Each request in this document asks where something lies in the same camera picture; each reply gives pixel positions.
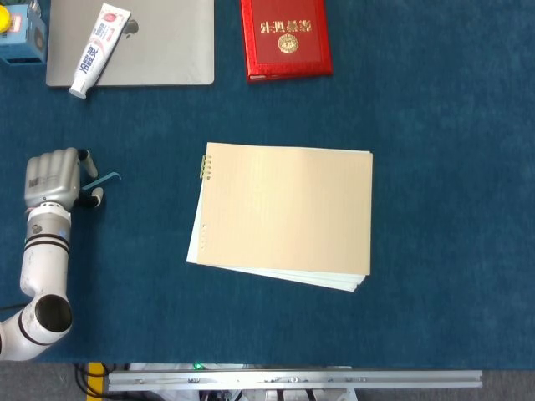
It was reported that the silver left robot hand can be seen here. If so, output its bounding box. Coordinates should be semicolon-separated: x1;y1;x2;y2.
23;146;105;211

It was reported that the light blue paper strip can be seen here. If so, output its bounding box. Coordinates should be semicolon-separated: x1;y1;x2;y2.
80;171;124;193

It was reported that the white toothpaste tube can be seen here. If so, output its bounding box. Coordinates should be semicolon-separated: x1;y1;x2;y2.
68;3;133;99

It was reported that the tan spiral notebook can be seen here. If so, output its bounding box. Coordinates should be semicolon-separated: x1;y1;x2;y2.
186;141;375;292

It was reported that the red certificate folder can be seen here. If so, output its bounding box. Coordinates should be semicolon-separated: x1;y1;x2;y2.
239;0;334;84

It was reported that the blue cardboard box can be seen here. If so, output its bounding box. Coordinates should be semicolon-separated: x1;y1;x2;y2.
0;3;48;66

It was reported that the grey closed laptop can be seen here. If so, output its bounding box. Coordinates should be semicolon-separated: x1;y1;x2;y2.
45;0;216;89

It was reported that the yellow floor tape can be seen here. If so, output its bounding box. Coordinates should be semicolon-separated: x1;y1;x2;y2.
87;362;104;397

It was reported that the dark teal table mat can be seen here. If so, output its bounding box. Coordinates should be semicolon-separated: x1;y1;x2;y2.
0;0;535;373

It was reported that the aluminium profile rail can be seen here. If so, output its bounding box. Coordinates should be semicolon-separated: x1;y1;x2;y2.
107;369;484;393

